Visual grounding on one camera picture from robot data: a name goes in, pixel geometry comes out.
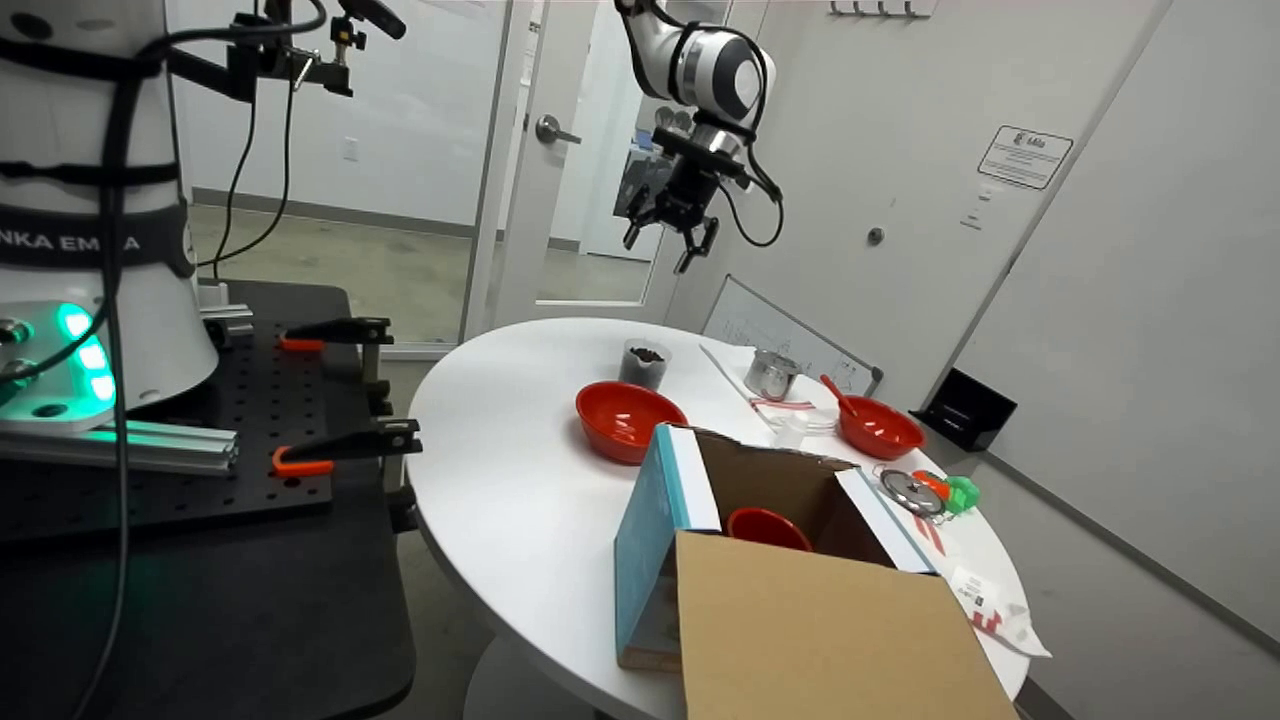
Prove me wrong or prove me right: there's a small silver metal pot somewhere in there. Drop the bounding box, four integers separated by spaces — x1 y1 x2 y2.
742 347 804 403

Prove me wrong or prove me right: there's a white door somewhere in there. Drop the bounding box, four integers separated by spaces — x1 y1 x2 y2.
457 0 633 344

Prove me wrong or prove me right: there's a black breadboard table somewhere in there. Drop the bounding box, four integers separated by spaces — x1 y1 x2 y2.
0 277 419 720

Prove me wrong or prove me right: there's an aluminium profile rail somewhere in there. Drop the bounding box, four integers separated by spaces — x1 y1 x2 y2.
0 413 244 482

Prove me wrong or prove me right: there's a small metal dish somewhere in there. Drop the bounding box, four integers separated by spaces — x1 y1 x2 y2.
875 466 947 519

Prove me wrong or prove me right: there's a white switch plate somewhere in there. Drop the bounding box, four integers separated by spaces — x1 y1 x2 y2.
827 0 938 25

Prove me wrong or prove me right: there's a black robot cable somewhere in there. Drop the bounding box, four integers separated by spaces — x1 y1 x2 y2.
668 10 793 251

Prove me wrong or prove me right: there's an orange and green toy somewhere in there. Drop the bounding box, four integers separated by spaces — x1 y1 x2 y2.
920 468 986 519

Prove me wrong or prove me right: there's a thick black cable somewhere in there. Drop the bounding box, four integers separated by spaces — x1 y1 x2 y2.
72 25 186 720

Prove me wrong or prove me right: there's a blue printed cardboard box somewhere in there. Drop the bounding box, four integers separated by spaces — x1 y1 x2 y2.
611 421 1025 720

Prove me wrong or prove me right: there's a metal door handle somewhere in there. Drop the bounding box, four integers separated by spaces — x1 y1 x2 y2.
532 112 586 152

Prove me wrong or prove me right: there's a thin black cable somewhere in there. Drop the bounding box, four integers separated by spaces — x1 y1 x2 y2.
197 51 306 277

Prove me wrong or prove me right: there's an open black case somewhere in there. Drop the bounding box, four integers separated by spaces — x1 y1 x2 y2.
916 366 1020 455

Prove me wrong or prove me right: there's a red plastic bowl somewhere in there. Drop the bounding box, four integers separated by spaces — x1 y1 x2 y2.
817 373 927 466
573 381 694 468

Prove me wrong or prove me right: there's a crumpled white plastic bag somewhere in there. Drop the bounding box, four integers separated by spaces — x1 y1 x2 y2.
872 493 1055 665

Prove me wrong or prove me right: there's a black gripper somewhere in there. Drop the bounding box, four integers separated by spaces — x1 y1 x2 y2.
622 126 742 279

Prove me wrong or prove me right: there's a small grey-framed whiteboard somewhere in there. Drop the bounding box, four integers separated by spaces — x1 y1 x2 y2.
699 271 887 400

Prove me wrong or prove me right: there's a black clamp orange handle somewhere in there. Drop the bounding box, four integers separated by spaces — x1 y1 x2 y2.
270 418 429 490
271 311 400 366

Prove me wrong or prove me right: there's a white paper wall sign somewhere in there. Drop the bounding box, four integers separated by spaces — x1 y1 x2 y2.
977 120 1079 197

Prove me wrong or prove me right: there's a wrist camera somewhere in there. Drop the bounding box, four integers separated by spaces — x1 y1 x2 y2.
685 134 786 203

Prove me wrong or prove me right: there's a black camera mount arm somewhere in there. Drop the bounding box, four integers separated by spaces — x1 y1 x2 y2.
216 0 414 99

